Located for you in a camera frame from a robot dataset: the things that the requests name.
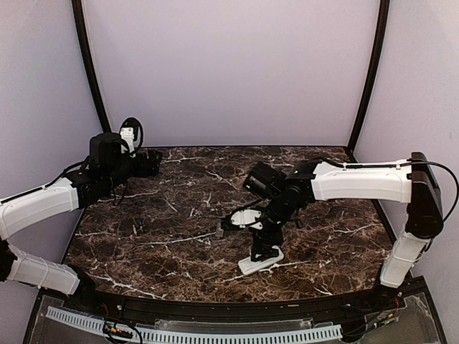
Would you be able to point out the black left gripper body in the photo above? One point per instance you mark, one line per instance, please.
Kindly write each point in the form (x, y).
(140, 170)

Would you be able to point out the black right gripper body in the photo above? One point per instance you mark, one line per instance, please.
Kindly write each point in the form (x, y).
(275, 236)

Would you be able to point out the white remote control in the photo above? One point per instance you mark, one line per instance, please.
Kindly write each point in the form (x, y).
(248, 267)

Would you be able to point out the grey battery cover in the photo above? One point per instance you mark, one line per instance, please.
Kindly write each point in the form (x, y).
(219, 231)

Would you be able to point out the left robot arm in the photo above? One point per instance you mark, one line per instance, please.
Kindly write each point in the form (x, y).
(112, 161)

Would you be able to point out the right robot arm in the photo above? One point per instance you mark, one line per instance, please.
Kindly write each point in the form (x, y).
(409, 182)

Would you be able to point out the clear acrylic plate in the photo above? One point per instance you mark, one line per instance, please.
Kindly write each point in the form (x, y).
(229, 324)

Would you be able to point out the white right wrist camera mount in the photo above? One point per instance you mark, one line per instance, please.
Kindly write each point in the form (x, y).
(242, 219)

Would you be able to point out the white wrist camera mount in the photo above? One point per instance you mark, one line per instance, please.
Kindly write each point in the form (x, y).
(242, 219)
(131, 131)

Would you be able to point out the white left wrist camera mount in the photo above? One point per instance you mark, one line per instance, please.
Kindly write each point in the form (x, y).
(131, 131)

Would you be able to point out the black front frame rail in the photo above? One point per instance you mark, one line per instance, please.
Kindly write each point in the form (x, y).
(347, 307)

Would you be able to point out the white slotted cable duct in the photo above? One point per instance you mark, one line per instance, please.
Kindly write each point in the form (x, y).
(199, 333)

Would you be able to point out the black left corner frame post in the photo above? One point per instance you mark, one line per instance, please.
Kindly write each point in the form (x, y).
(87, 59)

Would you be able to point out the black corner frame post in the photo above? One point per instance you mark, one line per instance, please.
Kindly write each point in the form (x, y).
(87, 59)
(371, 75)

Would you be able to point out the black right corner frame post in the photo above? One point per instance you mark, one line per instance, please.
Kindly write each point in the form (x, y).
(371, 75)

